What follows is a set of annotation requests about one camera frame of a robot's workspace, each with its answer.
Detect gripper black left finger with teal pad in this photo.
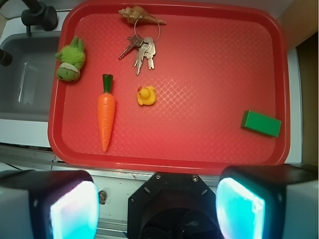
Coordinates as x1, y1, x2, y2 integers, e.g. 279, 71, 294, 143
0, 170, 100, 239

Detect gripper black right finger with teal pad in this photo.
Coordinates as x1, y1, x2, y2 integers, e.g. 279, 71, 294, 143
216, 165, 319, 239

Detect silver keys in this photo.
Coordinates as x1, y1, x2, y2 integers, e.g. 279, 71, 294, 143
118, 14, 161, 76

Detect green rectangular block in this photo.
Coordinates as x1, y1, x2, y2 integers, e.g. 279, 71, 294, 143
241, 110, 282, 137

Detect orange plastic carrot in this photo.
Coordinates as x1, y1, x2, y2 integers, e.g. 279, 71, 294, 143
98, 74, 116, 152

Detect grey toy sink basin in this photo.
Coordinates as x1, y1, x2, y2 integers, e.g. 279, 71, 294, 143
0, 31, 60, 122

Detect green plush toy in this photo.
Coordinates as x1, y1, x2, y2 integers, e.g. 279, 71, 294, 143
55, 36, 86, 82

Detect yellow rubber duck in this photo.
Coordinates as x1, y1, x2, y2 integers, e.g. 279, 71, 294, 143
137, 86, 157, 106

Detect red plastic tray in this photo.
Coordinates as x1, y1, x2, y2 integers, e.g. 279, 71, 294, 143
48, 0, 290, 175

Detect grey toy faucet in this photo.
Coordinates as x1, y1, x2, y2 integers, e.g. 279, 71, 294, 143
0, 0, 59, 67

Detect tan spiral seashell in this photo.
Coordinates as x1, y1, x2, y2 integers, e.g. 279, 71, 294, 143
118, 5, 167, 25

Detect black octagonal camera mount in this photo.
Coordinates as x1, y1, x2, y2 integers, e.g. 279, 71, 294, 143
127, 172, 223, 239

